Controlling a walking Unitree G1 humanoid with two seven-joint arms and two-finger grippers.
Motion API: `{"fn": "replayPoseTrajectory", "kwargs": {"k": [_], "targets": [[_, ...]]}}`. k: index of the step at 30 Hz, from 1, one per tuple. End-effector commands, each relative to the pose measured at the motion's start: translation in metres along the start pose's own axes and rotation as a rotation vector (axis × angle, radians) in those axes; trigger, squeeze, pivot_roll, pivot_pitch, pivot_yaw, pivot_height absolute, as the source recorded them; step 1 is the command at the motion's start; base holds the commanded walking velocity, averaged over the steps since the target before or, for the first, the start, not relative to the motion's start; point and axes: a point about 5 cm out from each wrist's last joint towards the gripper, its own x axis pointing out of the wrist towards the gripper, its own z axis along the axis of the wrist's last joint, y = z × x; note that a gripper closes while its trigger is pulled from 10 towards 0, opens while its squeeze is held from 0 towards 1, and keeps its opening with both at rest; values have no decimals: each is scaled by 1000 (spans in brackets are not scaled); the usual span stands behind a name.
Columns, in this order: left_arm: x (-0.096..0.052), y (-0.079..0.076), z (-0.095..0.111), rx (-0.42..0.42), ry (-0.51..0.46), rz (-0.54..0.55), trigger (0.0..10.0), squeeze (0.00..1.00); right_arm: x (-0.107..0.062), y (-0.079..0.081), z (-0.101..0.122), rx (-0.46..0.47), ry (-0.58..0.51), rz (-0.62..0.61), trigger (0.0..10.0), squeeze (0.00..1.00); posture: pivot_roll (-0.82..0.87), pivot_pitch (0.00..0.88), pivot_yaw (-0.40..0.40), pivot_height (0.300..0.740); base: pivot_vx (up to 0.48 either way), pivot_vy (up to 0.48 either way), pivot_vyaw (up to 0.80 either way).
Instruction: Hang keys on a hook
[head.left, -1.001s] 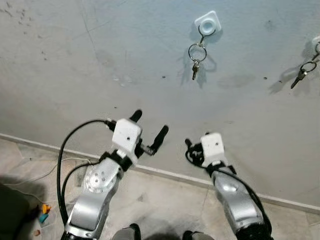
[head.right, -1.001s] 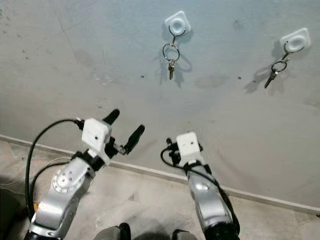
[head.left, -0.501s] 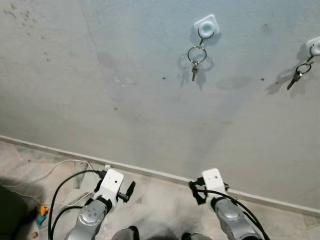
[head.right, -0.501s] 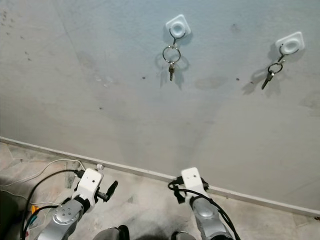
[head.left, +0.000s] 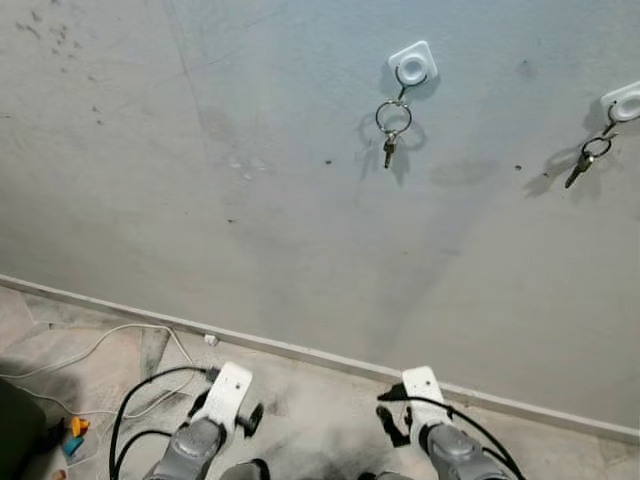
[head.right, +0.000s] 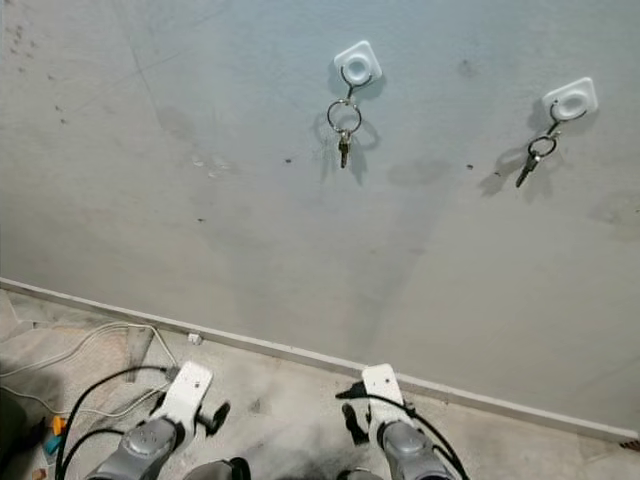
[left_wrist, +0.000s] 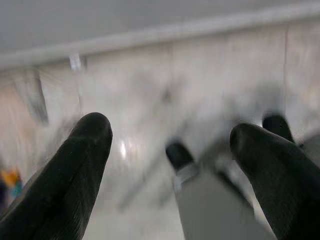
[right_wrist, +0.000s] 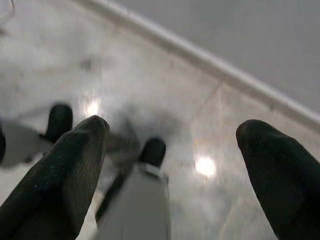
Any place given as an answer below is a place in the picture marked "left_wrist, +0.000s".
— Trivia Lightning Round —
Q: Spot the blurred orange object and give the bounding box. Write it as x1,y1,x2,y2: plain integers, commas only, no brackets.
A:
0,166,24,201

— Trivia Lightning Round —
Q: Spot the grey black robot left leg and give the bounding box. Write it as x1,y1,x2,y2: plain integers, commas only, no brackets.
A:
165,141,256,240

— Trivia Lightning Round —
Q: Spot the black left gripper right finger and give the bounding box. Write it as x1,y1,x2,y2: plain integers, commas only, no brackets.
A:
229,122,320,240

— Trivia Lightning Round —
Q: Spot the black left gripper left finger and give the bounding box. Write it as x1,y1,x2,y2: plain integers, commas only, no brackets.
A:
0,111,114,240

